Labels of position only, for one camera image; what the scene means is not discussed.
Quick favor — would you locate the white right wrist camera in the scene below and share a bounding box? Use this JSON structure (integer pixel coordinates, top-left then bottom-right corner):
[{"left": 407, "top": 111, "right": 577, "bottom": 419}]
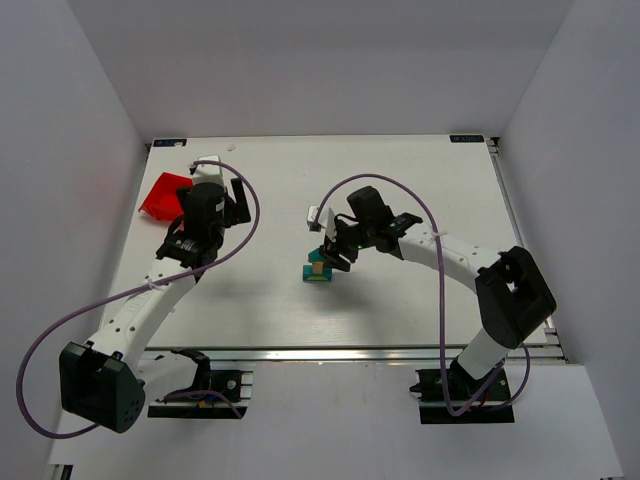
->
[{"left": 307, "top": 205, "right": 337, "bottom": 244}]

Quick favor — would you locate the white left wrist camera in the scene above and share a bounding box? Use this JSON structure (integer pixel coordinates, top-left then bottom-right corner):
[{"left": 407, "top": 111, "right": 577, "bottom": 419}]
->
[{"left": 189, "top": 155, "right": 224, "bottom": 186}]

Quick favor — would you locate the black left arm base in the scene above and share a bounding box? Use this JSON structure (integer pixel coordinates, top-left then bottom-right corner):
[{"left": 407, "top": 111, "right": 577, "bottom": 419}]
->
[{"left": 140, "top": 348, "right": 253, "bottom": 420}]

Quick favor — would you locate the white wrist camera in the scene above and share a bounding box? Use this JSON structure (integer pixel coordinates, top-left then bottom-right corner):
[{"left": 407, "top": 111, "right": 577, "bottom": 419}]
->
[
  {"left": 189, "top": 155, "right": 224, "bottom": 186},
  {"left": 307, "top": 205, "right": 337, "bottom": 244}
]

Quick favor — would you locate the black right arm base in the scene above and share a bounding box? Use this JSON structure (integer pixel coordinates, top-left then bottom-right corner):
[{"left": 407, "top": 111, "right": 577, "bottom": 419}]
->
[{"left": 412, "top": 367, "right": 516, "bottom": 425}]

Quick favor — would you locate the red plastic bin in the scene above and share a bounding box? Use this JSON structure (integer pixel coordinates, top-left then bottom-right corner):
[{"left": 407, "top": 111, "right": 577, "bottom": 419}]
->
[{"left": 138, "top": 172, "right": 193, "bottom": 222}]

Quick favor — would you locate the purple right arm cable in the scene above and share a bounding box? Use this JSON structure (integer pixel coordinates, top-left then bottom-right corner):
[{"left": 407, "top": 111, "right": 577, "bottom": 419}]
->
[{"left": 314, "top": 173, "right": 531, "bottom": 417}]

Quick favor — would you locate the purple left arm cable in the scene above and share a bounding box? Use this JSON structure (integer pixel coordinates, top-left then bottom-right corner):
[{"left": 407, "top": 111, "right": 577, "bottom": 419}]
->
[{"left": 15, "top": 159, "right": 261, "bottom": 440}]

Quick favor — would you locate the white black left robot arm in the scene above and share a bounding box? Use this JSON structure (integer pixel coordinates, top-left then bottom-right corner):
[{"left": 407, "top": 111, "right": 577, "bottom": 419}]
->
[{"left": 59, "top": 178, "right": 251, "bottom": 433}]

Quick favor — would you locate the blue label sticker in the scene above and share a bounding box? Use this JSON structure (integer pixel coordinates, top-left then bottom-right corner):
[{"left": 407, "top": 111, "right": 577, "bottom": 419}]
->
[
  {"left": 449, "top": 134, "right": 485, "bottom": 143},
  {"left": 152, "top": 138, "right": 187, "bottom": 148}
]

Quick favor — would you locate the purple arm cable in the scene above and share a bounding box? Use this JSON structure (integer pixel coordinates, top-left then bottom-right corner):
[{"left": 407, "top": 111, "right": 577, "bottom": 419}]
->
[
  {"left": 15, "top": 159, "right": 261, "bottom": 440},
  {"left": 314, "top": 173, "right": 531, "bottom": 417}
]

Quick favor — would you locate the long teal wood block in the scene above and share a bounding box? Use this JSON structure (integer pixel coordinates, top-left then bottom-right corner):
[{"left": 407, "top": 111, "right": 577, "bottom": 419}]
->
[{"left": 302, "top": 264, "right": 333, "bottom": 282}]

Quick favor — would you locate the blue label sticker left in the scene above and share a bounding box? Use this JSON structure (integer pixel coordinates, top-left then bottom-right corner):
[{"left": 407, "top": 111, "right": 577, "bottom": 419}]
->
[{"left": 152, "top": 138, "right": 187, "bottom": 148}]

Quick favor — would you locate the blue label sticker right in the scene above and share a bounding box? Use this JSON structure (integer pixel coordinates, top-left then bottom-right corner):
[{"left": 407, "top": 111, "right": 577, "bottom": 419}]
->
[{"left": 449, "top": 134, "right": 485, "bottom": 143}]

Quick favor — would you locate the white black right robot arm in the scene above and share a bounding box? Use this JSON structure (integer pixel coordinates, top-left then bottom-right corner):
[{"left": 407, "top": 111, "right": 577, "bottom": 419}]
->
[{"left": 307, "top": 186, "right": 557, "bottom": 381}]

